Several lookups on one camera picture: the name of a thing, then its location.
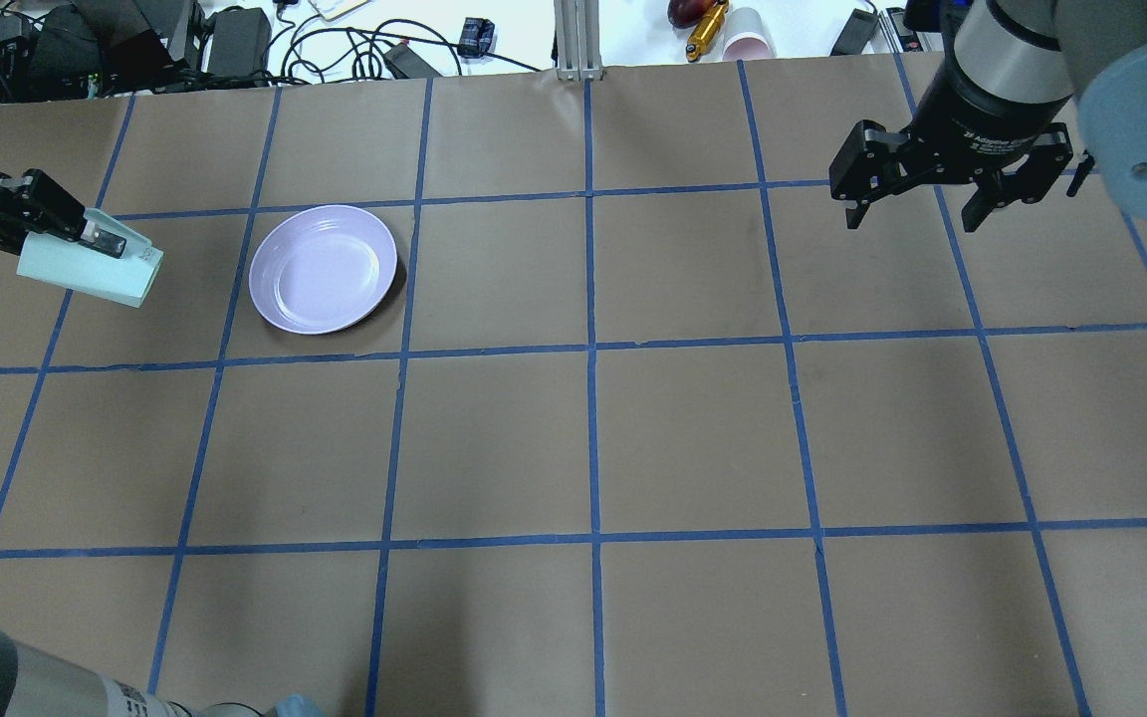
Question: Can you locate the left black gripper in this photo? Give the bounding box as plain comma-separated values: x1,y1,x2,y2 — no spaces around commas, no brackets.
0,169,128,259

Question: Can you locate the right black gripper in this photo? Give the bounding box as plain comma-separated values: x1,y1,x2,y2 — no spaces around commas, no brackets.
828,95,1074,233

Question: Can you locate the mint green faceted cup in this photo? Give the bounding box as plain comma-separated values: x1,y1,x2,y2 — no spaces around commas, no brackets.
15,208,163,307

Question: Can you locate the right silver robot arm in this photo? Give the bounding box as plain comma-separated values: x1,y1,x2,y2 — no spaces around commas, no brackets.
829,1,1147,232

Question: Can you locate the lavender plate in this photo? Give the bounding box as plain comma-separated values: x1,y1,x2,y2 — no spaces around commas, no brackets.
247,205,399,336

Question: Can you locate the pink paper cup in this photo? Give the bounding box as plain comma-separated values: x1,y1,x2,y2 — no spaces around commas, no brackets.
720,6,777,61

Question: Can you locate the black power adapter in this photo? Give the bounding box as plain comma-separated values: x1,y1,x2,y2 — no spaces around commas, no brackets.
204,6,272,87

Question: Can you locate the gold metal cylinder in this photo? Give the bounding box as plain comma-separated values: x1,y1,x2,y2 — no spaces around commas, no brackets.
674,1,729,63

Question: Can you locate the black power brick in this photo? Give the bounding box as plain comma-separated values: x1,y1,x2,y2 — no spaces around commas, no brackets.
382,44,443,79

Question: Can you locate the small black box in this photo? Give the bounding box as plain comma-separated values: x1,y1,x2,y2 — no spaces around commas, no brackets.
457,17,496,60

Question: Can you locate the aluminium frame post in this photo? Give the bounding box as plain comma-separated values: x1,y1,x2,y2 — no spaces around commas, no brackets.
554,0,604,81

